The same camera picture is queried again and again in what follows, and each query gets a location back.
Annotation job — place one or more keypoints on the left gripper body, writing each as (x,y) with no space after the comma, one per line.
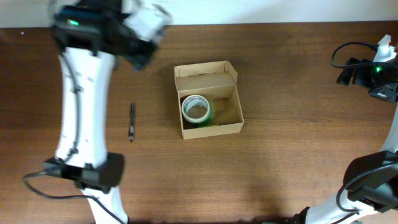
(140,58)

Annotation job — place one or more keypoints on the beige masking tape roll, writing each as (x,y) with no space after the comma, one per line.
(191,98)

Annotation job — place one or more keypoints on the black pen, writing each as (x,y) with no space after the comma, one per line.
(132,117)

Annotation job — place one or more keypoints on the green tape roll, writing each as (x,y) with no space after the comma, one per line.
(197,112)

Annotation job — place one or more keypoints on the brown cardboard box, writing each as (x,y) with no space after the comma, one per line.
(217,82)

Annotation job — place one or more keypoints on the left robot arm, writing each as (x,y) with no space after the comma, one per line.
(91,36)

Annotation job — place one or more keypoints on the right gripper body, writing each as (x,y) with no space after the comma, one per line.
(345,76)

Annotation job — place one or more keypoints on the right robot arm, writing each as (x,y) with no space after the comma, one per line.
(370,182)

